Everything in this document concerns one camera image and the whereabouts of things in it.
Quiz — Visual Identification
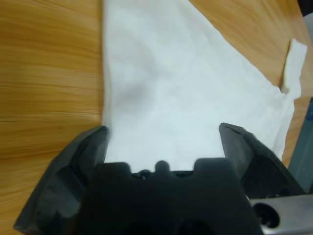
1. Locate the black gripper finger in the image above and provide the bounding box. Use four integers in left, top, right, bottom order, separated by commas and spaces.
13, 125, 110, 233
218, 122, 306, 199

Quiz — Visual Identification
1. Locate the white t-shirt with small print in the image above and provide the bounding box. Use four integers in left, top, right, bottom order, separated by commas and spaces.
101, 0, 309, 172

